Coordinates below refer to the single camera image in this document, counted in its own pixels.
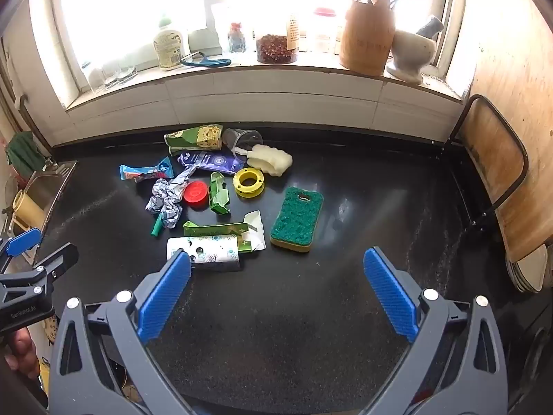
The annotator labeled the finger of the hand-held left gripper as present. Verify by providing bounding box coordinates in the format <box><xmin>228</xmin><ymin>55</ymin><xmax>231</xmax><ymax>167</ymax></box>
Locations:
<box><xmin>0</xmin><ymin>227</ymin><xmax>44</xmax><ymax>269</ymax></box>
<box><xmin>0</xmin><ymin>244</ymin><xmax>79</xmax><ymax>304</ymax></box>

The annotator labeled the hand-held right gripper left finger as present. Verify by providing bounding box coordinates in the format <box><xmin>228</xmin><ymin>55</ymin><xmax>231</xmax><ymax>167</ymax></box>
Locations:
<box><xmin>48</xmin><ymin>248</ymin><xmax>193</xmax><ymax>415</ymax></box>

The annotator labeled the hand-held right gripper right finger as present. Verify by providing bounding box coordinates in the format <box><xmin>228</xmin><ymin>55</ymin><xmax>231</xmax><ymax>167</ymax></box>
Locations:
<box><xmin>363</xmin><ymin>246</ymin><xmax>508</xmax><ymax>415</ymax></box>

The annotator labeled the white dotted carton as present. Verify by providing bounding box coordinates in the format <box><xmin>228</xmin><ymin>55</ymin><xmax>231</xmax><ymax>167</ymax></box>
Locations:
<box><xmin>166</xmin><ymin>234</ymin><xmax>242</xmax><ymax>271</ymax></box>

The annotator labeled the silver wrapper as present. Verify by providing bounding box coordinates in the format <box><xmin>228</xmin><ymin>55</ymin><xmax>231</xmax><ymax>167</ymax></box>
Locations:
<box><xmin>146</xmin><ymin>168</ymin><xmax>193</xmax><ymax>229</ymax></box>

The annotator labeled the small green carton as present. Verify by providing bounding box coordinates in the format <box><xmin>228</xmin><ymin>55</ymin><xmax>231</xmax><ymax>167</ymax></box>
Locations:
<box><xmin>209</xmin><ymin>172</ymin><xmax>232</xmax><ymax>215</ymax></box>

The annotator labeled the green yellow scouring sponge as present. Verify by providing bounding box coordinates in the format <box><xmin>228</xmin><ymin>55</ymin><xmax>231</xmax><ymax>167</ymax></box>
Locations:
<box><xmin>270</xmin><ymin>186</ymin><xmax>325</xmax><ymax>252</ymax></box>

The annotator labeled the blue candy wrapper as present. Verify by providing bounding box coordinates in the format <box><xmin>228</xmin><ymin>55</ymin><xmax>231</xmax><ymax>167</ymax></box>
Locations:
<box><xmin>119</xmin><ymin>160</ymin><xmax>174</xmax><ymax>182</ymax></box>

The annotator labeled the yellow tape spool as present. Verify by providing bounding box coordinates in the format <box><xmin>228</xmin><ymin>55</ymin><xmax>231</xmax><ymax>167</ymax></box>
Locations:
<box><xmin>233</xmin><ymin>167</ymin><xmax>267</xmax><ymax>200</ymax></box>

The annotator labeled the white foam piece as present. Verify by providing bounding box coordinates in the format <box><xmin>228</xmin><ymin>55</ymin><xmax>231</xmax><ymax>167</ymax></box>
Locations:
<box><xmin>246</xmin><ymin>144</ymin><xmax>294</xmax><ymax>178</ymax></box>

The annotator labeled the person's left forearm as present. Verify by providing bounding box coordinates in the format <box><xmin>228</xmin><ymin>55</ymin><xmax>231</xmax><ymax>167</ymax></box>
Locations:
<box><xmin>0</xmin><ymin>357</ymin><xmax>48</xmax><ymax>411</ymax></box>

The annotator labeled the person's left hand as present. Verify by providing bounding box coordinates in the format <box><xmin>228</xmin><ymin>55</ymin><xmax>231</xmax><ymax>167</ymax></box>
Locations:
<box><xmin>3</xmin><ymin>331</ymin><xmax>40</xmax><ymax>380</ymax></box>

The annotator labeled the yellow cup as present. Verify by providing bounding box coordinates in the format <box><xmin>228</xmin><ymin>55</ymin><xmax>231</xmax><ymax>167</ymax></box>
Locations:
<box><xmin>12</xmin><ymin>190</ymin><xmax>46</xmax><ymax>231</ymax></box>

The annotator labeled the steel sink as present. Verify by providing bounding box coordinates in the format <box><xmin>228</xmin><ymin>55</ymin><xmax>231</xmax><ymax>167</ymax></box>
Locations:
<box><xmin>13</xmin><ymin>160</ymin><xmax>78</xmax><ymax>234</ymax></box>

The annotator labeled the flattened green white carton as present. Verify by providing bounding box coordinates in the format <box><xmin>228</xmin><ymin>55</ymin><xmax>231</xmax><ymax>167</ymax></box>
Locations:
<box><xmin>183</xmin><ymin>210</ymin><xmax>267</xmax><ymax>253</ymax></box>

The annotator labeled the green cloth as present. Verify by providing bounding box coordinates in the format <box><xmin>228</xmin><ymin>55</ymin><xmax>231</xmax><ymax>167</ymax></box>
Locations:
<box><xmin>5</xmin><ymin>132</ymin><xmax>46</xmax><ymax>179</ymax></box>

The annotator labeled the red round lid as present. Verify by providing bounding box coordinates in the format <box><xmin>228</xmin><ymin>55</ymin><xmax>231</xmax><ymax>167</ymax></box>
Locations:
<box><xmin>182</xmin><ymin>181</ymin><xmax>209</xmax><ymax>209</ymax></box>

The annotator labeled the blue purple pouch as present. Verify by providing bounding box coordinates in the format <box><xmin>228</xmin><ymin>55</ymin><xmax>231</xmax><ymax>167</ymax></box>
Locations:
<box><xmin>178</xmin><ymin>150</ymin><xmax>247</xmax><ymax>174</ymax></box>

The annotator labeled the stack of white plates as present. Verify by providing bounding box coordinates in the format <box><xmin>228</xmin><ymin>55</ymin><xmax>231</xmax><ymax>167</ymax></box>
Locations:
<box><xmin>505</xmin><ymin>243</ymin><xmax>550</xmax><ymax>294</ymax></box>

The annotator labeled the green cartoon snack bag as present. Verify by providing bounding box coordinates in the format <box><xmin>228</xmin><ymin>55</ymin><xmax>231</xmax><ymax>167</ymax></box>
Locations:
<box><xmin>164</xmin><ymin>124</ymin><xmax>224</xmax><ymax>155</ymax></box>

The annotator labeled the clear plastic cup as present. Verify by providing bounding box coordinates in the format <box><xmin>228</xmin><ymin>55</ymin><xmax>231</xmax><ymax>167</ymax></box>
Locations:
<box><xmin>222</xmin><ymin>128</ymin><xmax>263</xmax><ymax>156</ymax></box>

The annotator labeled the clear drinking glass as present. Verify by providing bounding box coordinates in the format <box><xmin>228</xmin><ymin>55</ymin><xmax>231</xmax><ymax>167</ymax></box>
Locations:
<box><xmin>87</xmin><ymin>63</ymin><xmax>109</xmax><ymax>94</ymax></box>
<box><xmin>104</xmin><ymin>61</ymin><xmax>123</xmax><ymax>88</ymax></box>
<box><xmin>118</xmin><ymin>58</ymin><xmax>139</xmax><ymax>84</ymax></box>

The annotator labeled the white stone mortar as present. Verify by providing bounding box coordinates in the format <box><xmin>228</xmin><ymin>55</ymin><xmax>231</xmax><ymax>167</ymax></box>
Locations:
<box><xmin>386</xmin><ymin>29</ymin><xmax>436</xmax><ymax>85</ymax></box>

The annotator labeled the white bottle with green cap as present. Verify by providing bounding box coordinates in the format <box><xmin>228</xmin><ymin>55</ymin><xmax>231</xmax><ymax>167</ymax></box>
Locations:
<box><xmin>152</xmin><ymin>14</ymin><xmax>190</xmax><ymax>72</ymax></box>

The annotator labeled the wooden utensil holder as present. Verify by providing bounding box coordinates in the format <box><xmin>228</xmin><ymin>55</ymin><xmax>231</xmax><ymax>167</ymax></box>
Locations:
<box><xmin>338</xmin><ymin>0</ymin><xmax>396</xmax><ymax>77</ymax></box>

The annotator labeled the white box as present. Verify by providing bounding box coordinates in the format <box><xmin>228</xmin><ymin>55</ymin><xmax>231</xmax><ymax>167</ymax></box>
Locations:
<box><xmin>189</xmin><ymin>28</ymin><xmax>217</xmax><ymax>53</ymax></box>

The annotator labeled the small spice jar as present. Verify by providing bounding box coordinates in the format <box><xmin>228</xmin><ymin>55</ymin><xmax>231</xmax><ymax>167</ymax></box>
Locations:
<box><xmin>227</xmin><ymin>21</ymin><xmax>247</xmax><ymax>54</ymax></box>

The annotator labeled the grey pestle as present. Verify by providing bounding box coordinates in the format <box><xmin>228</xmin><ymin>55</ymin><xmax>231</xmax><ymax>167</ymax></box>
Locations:
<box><xmin>417</xmin><ymin>15</ymin><xmax>445</xmax><ymax>37</ymax></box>

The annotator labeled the jar with red lid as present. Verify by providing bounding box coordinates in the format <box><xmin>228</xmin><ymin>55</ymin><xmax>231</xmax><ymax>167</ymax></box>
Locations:
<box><xmin>311</xmin><ymin>7</ymin><xmax>340</xmax><ymax>53</ymax></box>

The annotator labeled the bottle with paper label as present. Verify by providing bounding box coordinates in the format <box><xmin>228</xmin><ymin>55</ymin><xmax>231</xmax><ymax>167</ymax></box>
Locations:
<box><xmin>286</xmin><ymin>14</ymin><xmax>301</xmax><ymax>52</ymax></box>

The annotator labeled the wooden chair with black frame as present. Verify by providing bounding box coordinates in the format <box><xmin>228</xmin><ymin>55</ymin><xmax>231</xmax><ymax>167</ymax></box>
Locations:
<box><xmin>447</xmin><ymin>94</ymin><xmax>549</xmax><ymax>264</ymax></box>

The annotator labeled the blue handled peeler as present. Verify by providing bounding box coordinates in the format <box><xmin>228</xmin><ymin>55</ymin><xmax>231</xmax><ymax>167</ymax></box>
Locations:
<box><xmin>180</xmin><ymin>52</ymin><xmax>232</xmax><ymax>68</ymax></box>

